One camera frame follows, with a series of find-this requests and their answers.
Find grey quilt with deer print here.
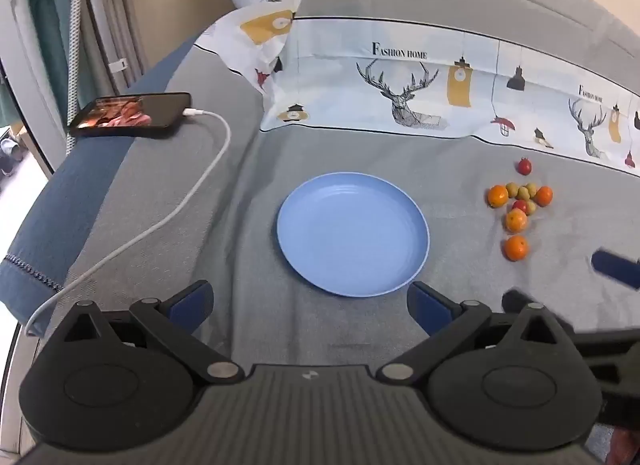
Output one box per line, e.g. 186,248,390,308
260,0,640,176

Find printed white pillow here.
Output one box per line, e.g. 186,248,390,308
197,0,306,96

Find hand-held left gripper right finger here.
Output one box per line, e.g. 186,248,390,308
375,281,576,386

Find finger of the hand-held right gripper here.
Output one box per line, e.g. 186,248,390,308
591,248,640,291
501,289,531,313

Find grey shoe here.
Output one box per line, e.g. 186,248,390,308
0,137,23,176

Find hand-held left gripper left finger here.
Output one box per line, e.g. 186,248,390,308
50,280,246,386

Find teal curtain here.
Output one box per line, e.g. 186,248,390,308
22,0,71,110

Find shiny small orange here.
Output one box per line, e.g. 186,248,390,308
504,209,529,234

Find grey curtain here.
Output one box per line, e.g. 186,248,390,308
80,0,148,90

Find blue plate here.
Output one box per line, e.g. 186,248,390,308
276,172,431,299

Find dotted pole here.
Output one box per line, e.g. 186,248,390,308
65,0,83,150

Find white charging cable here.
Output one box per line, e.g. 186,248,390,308
25,107,232,337

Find black smartphone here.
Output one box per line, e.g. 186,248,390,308
67,91,193,139

